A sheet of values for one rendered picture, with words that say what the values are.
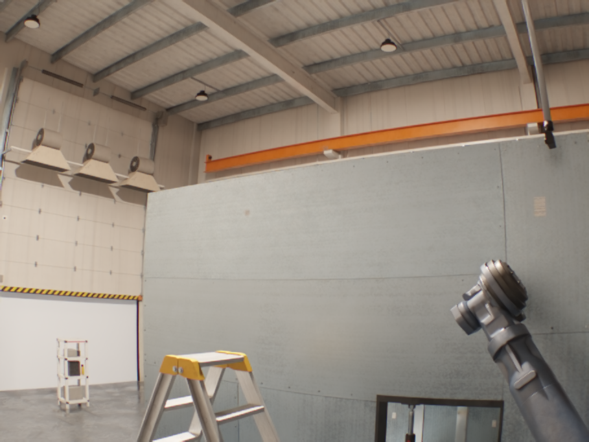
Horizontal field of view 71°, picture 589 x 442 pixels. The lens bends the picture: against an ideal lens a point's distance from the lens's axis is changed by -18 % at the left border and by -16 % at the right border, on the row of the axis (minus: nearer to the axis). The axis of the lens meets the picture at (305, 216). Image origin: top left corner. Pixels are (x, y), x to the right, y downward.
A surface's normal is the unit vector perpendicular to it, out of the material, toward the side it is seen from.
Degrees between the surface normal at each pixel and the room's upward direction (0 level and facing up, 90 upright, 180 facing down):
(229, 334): 90
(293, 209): 90
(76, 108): 90
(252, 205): 90
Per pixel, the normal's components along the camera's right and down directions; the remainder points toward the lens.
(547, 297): -0.53, -0.15
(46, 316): 0.84, -0.07
